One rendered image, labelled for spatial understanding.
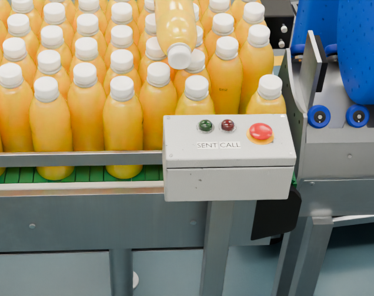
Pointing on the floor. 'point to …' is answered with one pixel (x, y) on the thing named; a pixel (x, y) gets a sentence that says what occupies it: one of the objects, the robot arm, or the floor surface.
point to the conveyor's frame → (120, 222)
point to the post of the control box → (216, 246)
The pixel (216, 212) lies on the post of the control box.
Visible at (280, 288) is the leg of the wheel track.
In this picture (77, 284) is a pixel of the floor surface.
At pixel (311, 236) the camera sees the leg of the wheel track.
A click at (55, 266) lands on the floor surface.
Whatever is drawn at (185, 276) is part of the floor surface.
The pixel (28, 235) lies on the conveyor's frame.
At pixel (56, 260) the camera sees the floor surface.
